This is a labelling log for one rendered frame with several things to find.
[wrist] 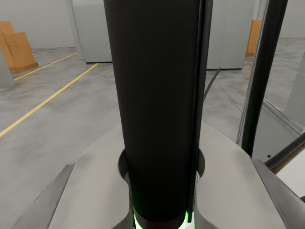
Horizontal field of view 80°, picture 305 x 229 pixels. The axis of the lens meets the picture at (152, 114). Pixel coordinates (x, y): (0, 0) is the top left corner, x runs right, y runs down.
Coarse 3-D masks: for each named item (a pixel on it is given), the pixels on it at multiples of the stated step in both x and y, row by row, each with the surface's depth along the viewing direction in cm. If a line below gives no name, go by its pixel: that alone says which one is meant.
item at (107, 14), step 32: (128, 0) 5; (160, 0) 5; (192, 0) 6; (128, 32) 6; (160, 32) 5; (192, 32) 6; (128, 64) 6; (160, 64) 6; (192, 64) 7; (128, 96) 7; (160, 96) 6; (192, 96) 7; (128, 128) 8; (160, 128) 7; (128, 160) 9; (160, 160) 8; (160, 192) 9
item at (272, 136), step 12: (264, 120) 123; (276, 120) 110; (264, 132) 123; (276, 132) 110; (288, 132) 100; (240, 144) 160; (264, 144) 123; (276, 144) 110; (288, 144) 100; (252, 156) 140; (264, 156) 124
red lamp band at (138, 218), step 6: (132, 198) 11; (186, 204) 11; (186, 210) 11; (138, 216) 10; (180, 216) 10; (138, 222) 11; (144, 222) 10; (150, 222) 10; (156, 222) 10; (162, 222) 10; (168, 222) 10; (174, 222) 10; (180, 222) 10; (144, 228) 10; (150, 228) 10; (156, 228) 10; (162, 228) 10; (168, 228) 10; (174, 228) 10
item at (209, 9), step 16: (208, 0) 6; (208, 16) 6; (208, 32) 6; (208, 48) 7; (192, 112) 9; (192, 128) 9; (192, 144) 9; (192, 160) 9; (192, 176) 10; (192, 192) 10; (192, 208) 11
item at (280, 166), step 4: (304, 144) 27; (300, 148) 26; (304, 148) 27; (292, 152) 25; (296, 152) 26; (288, 156) 25; (292, 156) 25; (284, 160) 24; (288, 160) 24; (280, 164) 24; (284, 164) 24; (272, 168) 23; (276, 168) 23; (280, 168) 23; (276, 172) 23
